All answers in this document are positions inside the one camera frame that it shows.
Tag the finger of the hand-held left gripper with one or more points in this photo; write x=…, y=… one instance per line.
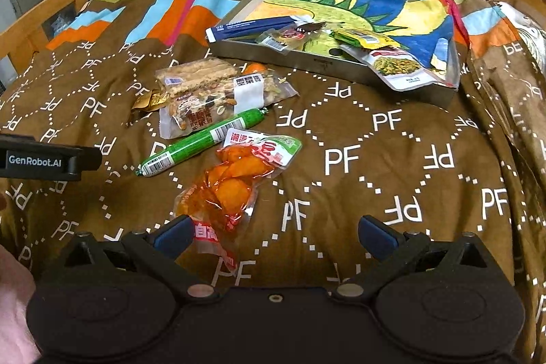
x=91, y=157

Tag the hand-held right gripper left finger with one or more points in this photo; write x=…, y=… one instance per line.
x=174, y=237

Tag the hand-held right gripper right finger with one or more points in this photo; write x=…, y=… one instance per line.
x=377, y=238

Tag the orange snack packet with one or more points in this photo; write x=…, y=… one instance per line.
x=230, y=185

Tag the golden foil packet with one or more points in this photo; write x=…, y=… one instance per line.
x=149, y=101

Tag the green sausage stick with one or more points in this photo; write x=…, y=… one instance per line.
x=192, y=144

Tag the mixed nuts packet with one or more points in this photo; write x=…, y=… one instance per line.
x=200, y=108

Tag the oat cracker packet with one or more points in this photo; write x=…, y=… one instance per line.
x=196, y=76

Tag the white pouch with vegetable picture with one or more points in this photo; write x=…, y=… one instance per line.
x=396, y=67

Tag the tangerine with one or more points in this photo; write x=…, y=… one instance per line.
x=256, y=68

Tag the yellow green snack packet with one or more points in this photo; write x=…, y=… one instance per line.
x=362, y=38

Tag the long blue packet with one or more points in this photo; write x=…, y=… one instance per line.
x=247, y=27

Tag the small red snack packet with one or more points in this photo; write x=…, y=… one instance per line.
x=286, y=38

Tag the metal tray with dinosaur print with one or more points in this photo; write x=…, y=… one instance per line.
x=324, y=10

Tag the brown cartoon printed blanket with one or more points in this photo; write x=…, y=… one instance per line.
x=384, y=176

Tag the person's pink clothing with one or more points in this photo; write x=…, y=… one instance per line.
x=13, y=304

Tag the floral cloth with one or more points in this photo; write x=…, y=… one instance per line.
x=531, y=35

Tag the wooden bed frame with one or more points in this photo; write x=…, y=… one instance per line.
x=38, y=18

